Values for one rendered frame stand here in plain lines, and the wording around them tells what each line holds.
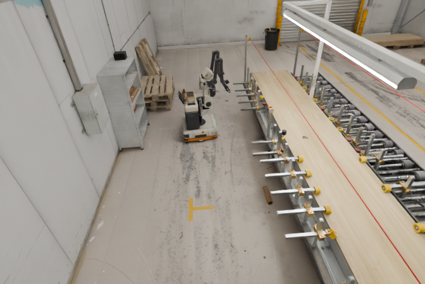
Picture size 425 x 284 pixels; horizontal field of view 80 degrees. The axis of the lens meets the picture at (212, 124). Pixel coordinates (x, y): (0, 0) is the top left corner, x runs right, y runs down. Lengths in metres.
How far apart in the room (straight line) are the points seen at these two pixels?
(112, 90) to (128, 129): 0.80
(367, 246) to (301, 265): 1.01
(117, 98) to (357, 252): 3.84
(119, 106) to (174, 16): 6.40
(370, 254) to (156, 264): 2.29
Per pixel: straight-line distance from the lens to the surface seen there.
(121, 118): 4.75
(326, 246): 3.00
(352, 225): 2.87
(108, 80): 4.45
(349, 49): 2.46
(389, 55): 2.10
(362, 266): 2.66
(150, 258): 3.60
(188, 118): 4.72
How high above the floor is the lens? 3.06
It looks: 34 degrees down
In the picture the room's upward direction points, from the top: 3 degrees counter-clockwise
